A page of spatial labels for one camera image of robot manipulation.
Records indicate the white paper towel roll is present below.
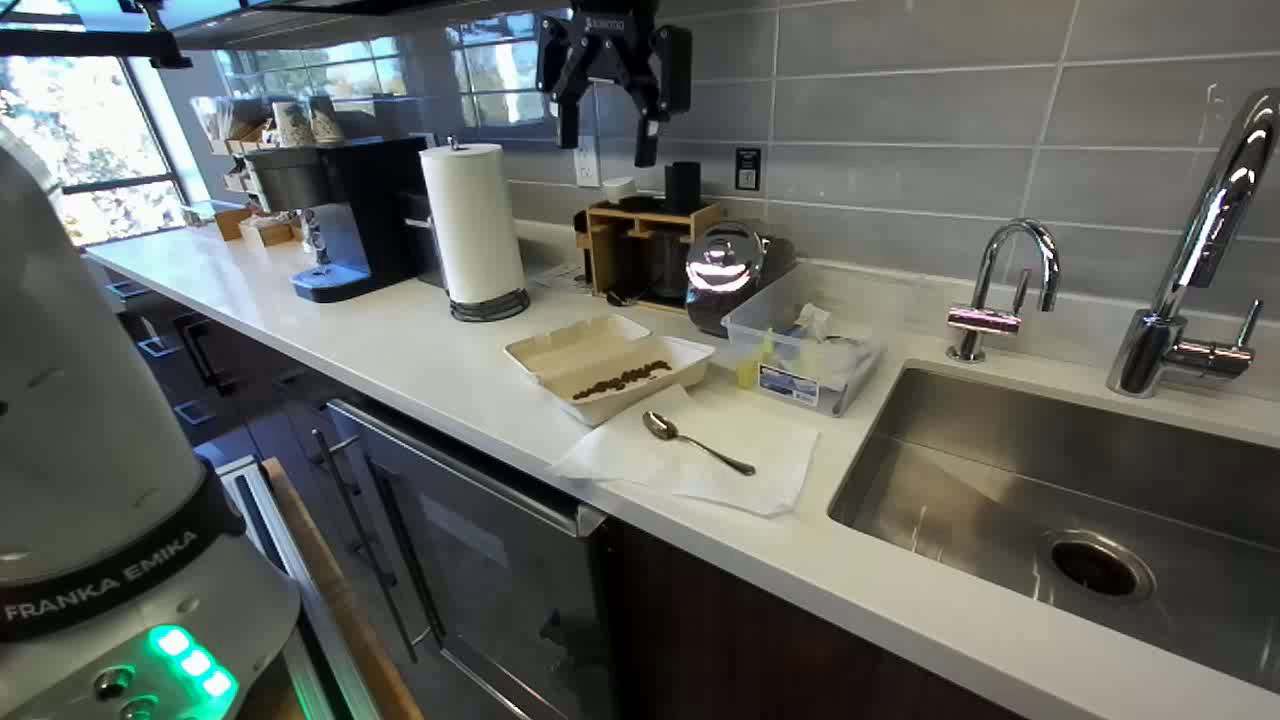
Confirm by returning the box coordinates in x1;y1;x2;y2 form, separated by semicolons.
414;140;536;325

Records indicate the stainless steel dishwasher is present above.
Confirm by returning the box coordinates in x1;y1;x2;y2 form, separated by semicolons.
322;397;610;720

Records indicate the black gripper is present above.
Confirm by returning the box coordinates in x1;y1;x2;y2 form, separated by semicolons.
536;0;694;173

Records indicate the small chrome faucet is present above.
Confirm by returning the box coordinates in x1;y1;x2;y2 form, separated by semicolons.
944;216;1067;369

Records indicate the black cup on organizer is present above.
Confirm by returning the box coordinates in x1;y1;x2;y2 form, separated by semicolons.
659;157;709;216

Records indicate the coffee beans pile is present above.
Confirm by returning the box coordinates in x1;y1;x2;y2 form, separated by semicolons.
572;356;675;406

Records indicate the metal spoon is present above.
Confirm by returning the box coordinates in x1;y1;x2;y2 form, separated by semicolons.
641;410;760;481

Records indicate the glass jar with metal lid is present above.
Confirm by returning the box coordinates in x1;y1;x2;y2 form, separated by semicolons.
679;224;780;341

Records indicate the black coffee machine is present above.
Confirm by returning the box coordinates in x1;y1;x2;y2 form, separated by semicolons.
242;133;438;303

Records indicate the wooden stick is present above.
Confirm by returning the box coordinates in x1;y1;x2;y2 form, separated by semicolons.
261;451;428;720

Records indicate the small wooden box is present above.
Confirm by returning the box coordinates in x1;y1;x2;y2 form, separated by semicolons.
210;205;304;253

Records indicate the dark wood cabinet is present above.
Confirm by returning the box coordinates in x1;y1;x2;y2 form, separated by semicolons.
598;517;1025;720

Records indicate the large chrome faucet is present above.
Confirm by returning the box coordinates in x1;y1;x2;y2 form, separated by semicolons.
1104;87;1280;399

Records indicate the wooden countertop organizer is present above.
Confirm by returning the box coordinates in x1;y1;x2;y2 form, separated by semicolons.
578;198;730;310

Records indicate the clear plastic container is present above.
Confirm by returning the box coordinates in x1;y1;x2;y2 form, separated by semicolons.
715;257;914;422

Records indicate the stainless steel sink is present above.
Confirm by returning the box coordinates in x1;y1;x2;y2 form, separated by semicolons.
825;362;1280;702

